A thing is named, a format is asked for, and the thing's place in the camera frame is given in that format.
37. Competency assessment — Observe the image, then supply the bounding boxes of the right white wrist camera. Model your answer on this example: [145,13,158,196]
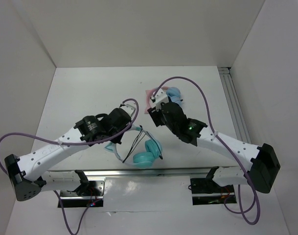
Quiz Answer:
[149,89,169,111]

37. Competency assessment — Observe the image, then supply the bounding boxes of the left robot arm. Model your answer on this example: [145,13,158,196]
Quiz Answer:
[5,104,136,201]

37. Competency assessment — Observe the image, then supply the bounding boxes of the aluminium side rail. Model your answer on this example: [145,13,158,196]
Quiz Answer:
[218,68,251,143]

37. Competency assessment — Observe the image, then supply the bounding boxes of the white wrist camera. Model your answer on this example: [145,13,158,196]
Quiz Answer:
[149,89,169,111]
[120,104,137,118]

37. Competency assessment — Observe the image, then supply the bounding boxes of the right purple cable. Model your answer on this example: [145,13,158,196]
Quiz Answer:
[151,76,261,225]

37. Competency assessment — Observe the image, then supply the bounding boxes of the black headphone audio cable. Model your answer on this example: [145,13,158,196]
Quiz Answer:
[121,128,164,164]

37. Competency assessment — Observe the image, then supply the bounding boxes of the pink blue cat-ear headphones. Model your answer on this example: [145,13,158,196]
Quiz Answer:
[144,86,183,114]

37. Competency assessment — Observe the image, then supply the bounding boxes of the aluminium front rail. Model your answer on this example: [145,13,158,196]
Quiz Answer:
[46,167,228,179]

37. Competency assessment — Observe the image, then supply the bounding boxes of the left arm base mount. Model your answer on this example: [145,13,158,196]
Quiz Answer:
[59,177,105,208]

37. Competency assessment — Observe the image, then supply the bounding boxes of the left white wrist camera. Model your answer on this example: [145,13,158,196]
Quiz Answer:
[120,104,137,118]

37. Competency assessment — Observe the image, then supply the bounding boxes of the purple cable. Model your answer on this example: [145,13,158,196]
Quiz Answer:
[0,98,139,235]
[151,76,261,225]

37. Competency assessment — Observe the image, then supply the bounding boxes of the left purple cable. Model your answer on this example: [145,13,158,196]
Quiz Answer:
[0,98,139,235]

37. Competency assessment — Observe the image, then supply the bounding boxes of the teal cat-ear headphones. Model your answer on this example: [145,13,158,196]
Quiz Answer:
[104,125,163,169]

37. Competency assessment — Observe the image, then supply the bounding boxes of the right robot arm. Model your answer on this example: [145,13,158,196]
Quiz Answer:
[148,102,280,193]

